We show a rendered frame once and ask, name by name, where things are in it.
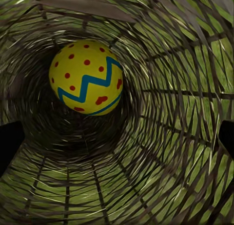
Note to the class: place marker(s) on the wicker basket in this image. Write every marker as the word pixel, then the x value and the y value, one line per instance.
pixel 27 50

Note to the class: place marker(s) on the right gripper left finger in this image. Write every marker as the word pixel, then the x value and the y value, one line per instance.
pixel 12 136

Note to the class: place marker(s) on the easter egg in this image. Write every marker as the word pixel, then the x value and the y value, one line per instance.
pixel 86 76

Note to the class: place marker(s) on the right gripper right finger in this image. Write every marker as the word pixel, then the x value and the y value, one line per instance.
pixel 226 136

